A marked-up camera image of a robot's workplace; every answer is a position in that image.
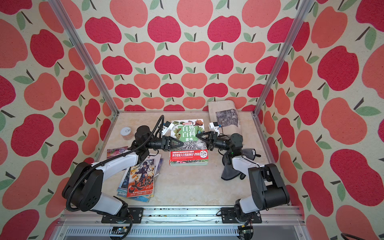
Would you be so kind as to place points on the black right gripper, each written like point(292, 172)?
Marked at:
point(209, 145)

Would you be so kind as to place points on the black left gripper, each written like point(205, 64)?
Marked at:
point(167, 142)

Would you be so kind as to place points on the red green cover book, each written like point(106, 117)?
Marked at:
point(194, 151)

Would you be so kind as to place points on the blue robot sunflower magazine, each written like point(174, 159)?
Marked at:
point(135, 196)

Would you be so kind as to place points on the grey green microfibre cloth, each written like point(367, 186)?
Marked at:
point(237, 163)

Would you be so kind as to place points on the red black manga book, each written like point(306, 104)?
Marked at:
point(141, 181)

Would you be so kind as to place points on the white book with blue vortex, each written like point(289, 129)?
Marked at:
point(157, 159)

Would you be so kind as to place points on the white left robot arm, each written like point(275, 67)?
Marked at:
point(83, 191)

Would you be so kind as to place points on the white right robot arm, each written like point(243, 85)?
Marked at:
point(268, 189)

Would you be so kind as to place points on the cream printed canvas bag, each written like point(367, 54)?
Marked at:
point(226, 115)

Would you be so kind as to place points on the clear tape roll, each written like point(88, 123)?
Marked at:
point(126, 133)

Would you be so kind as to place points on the purple candy bag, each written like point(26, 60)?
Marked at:
point(115, 152)

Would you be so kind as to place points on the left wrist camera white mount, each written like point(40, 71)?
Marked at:
point(167, 127)

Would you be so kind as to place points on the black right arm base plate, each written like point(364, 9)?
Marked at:
point(234, 215)

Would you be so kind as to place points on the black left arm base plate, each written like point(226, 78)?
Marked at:
point(134, 215)

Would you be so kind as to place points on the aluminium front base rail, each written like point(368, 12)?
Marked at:
point(183, 223)

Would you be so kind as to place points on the right rear aluminium corner post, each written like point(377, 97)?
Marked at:
point(302, 13)

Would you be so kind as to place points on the aluminium corner post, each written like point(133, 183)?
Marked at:
point(302, 13)
point(71, 31)

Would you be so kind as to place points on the left rear aluminium corner post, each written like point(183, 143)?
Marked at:
point(71, 31)

